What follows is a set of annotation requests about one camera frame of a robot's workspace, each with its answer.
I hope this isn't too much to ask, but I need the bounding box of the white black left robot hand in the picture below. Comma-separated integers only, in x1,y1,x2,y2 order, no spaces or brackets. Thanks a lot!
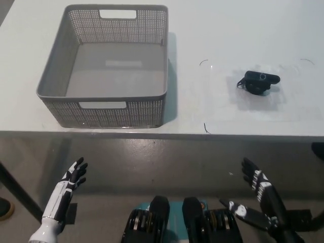
42,156,89,226

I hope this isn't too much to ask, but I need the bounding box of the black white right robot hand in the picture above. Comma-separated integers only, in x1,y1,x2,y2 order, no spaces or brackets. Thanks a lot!
219,157,290,230

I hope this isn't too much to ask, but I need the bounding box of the black webcam with cable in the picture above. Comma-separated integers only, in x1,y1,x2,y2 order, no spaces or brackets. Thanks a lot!
236,70,281,96

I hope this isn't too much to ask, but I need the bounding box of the black table foot plate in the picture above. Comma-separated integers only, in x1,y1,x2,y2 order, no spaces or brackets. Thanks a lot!
286,209,311,223
65,202,78,225

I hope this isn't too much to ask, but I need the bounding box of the black metal table leg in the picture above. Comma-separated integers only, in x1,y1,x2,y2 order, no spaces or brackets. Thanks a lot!
0,161,45,224

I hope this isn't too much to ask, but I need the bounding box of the black shoe with brown sole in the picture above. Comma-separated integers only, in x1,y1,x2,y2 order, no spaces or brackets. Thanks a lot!
0,196,15,220

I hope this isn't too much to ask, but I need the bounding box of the black rounded object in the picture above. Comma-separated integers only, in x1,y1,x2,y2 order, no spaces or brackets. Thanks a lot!
311,142,324,160

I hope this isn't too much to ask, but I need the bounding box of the grey perforated plastic basket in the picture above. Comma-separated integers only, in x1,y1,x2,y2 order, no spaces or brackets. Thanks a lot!
36,4,169,129

